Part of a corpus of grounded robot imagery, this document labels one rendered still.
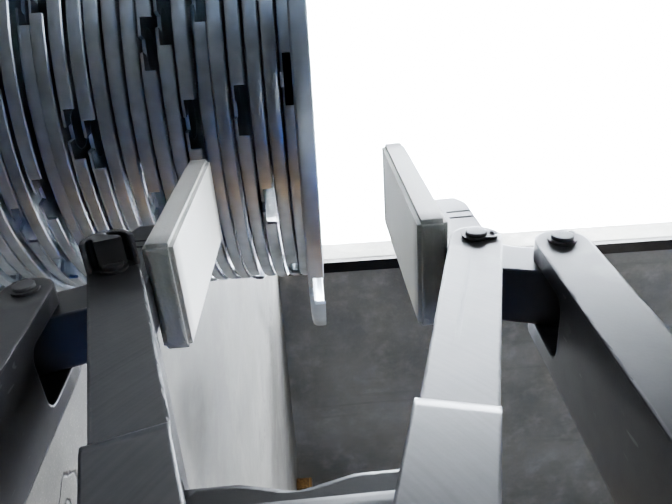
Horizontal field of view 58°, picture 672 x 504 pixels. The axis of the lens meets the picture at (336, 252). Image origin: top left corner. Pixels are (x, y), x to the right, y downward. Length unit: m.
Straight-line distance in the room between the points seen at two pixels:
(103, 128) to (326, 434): 5.01
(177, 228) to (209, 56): 0.18
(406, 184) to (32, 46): 0.23
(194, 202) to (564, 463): 5.92
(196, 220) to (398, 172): 0.06
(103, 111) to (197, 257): 0.17
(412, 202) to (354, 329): 4.48
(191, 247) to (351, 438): 5.18
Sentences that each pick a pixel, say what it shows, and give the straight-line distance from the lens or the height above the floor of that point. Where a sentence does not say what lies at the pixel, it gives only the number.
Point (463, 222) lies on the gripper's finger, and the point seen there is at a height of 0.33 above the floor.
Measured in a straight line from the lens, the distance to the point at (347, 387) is 4.97.
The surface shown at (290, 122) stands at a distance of 0.32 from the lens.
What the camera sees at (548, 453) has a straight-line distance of 5.90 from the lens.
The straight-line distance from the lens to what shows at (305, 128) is 0.25.
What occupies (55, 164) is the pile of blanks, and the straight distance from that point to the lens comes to 0.36.
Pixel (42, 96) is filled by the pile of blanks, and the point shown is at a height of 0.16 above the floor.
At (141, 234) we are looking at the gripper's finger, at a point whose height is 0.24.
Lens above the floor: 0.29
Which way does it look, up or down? 2 degrees up
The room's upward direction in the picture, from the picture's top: 86 degrees clockwise
